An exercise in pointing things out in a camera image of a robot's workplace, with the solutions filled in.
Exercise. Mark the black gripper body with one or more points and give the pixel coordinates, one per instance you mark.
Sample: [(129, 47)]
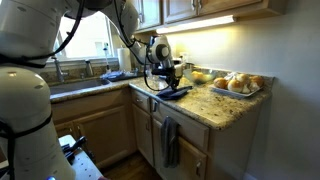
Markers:
[(172, 73)]

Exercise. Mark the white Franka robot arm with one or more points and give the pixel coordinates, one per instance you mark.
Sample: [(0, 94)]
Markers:
[(23, 116)]

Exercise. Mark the small wooden drawer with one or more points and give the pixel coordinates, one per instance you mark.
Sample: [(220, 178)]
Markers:
[(145, 103)]

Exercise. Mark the wide wooden drawer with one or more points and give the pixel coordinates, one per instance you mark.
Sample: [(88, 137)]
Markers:
[(190, 126)]

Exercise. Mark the glass fruit bowl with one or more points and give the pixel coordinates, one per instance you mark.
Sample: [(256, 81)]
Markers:
[(188, 76)]

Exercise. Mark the yellow fruit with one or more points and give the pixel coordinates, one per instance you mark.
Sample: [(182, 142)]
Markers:
[(197, 76)]

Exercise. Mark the yellow onion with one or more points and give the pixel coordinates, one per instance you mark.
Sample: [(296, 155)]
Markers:
[(235, 86), (243, 78), (220, 82), (257, 80)]

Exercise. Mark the under-cabinet light bar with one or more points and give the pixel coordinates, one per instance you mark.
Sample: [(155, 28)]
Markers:
[(196, 24)]

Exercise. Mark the narrow wooden cabinet door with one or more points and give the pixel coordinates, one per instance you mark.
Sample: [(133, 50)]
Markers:
[(143, 133)]

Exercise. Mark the white rectangular plate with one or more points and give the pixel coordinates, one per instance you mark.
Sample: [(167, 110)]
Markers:
[(233, 94)]

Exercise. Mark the grey hanging towel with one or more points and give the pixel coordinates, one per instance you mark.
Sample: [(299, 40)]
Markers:
[(170, 143)]

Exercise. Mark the wooden upper cabinet door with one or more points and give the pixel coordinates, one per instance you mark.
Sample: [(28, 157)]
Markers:
[(180, 9), (151, 13), (230, 4)]

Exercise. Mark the white dish brush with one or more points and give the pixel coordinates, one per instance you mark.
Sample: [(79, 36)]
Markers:
[(106, 56)]

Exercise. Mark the wide wooden cabinet door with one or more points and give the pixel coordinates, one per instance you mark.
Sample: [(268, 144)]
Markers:
[(190, 163)]

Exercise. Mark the wooden sink cabinet door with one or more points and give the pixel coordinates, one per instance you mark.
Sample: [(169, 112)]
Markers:
[(105, 133), (63, 130)]

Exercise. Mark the chrome soap dispenser pump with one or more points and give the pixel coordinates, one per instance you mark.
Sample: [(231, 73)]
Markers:
[(89, 68)]

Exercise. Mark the wooden sink front panel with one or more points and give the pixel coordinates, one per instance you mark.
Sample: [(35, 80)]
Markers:
[(86, 105)]

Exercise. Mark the bright kitchen window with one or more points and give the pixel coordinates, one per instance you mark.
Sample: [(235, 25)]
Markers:
[(86, 40)]

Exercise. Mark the stainless steel sink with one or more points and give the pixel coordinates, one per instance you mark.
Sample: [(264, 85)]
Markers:
[(76, 86)]

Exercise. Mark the chrome kitchen faucet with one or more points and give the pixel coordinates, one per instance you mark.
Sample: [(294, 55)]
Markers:
[(58, 70)]

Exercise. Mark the black clamp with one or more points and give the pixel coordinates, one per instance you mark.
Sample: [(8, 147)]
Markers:
[(73, 148)]

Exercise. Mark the white wall outlet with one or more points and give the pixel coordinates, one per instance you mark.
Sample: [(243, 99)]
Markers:
[(183, 56)]

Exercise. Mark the white perforated base plate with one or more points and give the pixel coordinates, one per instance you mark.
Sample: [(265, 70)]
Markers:
[(83, 166)]

